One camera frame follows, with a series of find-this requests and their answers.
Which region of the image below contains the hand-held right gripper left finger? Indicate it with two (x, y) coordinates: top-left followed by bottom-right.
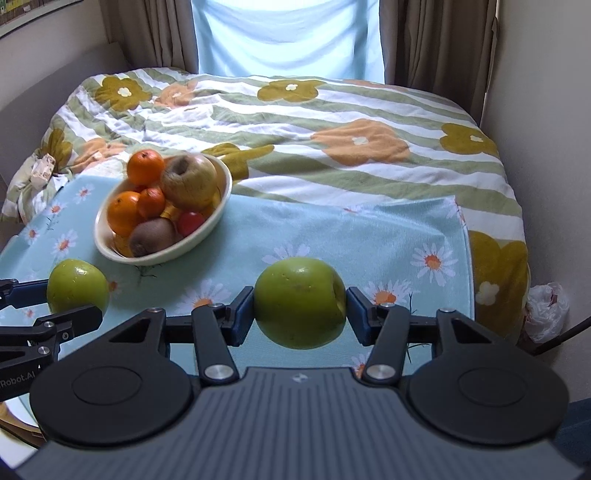
(108, 286), (256, 387)

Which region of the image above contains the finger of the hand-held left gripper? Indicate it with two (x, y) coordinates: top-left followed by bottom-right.
(0, 278), (49, 311)
(0, 304), (103, 367)

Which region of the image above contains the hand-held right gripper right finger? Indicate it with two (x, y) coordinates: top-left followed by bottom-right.
(346, 286), (497, 384)

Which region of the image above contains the large green apple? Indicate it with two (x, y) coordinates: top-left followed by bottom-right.
(47, 259), (110, 315)

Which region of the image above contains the small green apple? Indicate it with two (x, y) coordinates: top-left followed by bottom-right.
(254, 257), (347, 350)

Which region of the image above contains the cream oval bowl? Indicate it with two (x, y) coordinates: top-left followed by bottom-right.
(94, 153), (232, 266)

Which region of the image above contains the red cherry tomato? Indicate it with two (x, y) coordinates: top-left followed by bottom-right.
(177, 211), (206, 237)

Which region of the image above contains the brown kiwi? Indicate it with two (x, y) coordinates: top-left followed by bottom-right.
(128, 218), (177, 258)

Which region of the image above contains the large orange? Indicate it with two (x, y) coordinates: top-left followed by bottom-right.
(127, 150), (165, 186)
(107, 191), (144, 236)

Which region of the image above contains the small mandarin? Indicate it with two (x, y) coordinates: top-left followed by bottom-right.
(137, 187), (166, 219)

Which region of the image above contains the light blue daisy tablecloth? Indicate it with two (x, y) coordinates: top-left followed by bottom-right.
(0, 174), (476, 384)

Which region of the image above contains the crumpled printed packet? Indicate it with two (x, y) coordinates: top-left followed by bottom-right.
(30, 154), (57, 188)

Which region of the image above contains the striped floral blanket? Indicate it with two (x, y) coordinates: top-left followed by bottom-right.
(2, 67), (529, 344)

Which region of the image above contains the wrinkled yellow apple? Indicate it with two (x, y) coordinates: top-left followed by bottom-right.
(160, 154), (218, 210)

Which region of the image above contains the white plastic bag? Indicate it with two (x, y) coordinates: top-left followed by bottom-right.
(524, 282), (571, 343)

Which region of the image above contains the beige bed headboard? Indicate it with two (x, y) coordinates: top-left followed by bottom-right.
(0, 41), (130, 139)

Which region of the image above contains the brown curtain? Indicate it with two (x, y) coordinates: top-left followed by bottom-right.
(379, 0), (499, 116)
(105, 0), (199, 75)

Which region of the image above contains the white sheer curtain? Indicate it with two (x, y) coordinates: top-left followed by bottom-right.
(190, 0), (386, 86)

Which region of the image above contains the black cable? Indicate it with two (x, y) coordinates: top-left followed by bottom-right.
(529, 316), (591, 355)

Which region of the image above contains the framed wall poster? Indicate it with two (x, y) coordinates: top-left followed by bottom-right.
(0, 0), (79, 38)

